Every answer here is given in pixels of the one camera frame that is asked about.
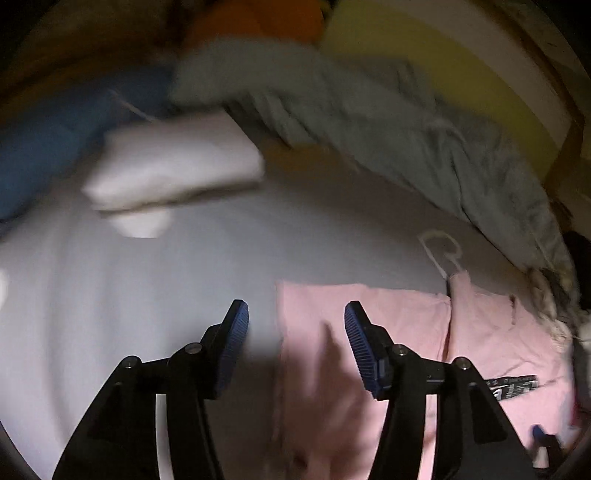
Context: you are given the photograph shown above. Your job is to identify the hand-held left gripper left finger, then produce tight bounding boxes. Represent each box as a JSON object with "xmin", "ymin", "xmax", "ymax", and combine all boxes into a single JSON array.
[{"xmin": 52, "ymin": 300, "xmax": 249, "ymax": 480}]

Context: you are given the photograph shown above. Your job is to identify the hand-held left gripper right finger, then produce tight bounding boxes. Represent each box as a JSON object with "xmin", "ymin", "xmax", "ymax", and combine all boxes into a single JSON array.
[{"xmin": 344, "ymin": 301, "xmax": 539, "ymax": 480}]

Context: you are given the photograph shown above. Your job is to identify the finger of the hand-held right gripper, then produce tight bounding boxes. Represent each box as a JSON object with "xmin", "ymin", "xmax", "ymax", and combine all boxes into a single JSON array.
[{"xmin": 531, "ymin": 425, "xmax": 566, "ymax": 469}]

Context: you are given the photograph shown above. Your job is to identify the pink printed t-shirt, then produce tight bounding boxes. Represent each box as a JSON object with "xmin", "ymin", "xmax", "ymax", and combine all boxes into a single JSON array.
[{"xmin": 272, "ymin": 272, "xmax": 583, "ymax": 480}]

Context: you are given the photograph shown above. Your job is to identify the grey printed bed sheet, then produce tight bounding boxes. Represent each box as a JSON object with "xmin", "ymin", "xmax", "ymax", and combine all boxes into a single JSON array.
[{"xmin": 0, "ymin": 138, "xmax": 555, "ymax": 480}]

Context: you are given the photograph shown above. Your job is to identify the cream knitted cloth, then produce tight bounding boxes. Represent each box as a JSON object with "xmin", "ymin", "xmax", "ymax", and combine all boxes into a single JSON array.
[{"xmin": 529, "ymin": 268, "xmax": 583, "ymax": 352}]

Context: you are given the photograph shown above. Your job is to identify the white folded cloth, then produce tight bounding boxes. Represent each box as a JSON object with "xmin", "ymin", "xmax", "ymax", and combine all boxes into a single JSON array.
[{"xmin": 82, "ymin": 113, "xmax": 266, "ymax": 238}]

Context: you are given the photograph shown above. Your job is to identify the grey crumpled garment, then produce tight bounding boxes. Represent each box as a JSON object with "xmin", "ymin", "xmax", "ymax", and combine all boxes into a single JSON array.
[{"xmin": 168, "ymin": 39, "xmax": 575, "ymax": 287}]

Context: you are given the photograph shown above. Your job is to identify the blue cloth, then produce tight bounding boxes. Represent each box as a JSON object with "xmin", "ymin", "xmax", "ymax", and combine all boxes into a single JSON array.
[{"xmin": 0, "ymin": 65, "xmax": 176, "ymax": 222}]

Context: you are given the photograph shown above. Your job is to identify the yellow cushion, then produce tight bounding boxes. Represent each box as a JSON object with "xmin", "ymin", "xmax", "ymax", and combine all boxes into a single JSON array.
[{"xmin": 321, "ymin": 9, "xmax": 573, "ymax": 153}]

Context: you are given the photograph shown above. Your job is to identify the orange pillow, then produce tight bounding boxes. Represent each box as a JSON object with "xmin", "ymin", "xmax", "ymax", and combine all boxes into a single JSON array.
[{"xmin": 185, "ymin": 0, "xmax": 324, "ymax": 47}]

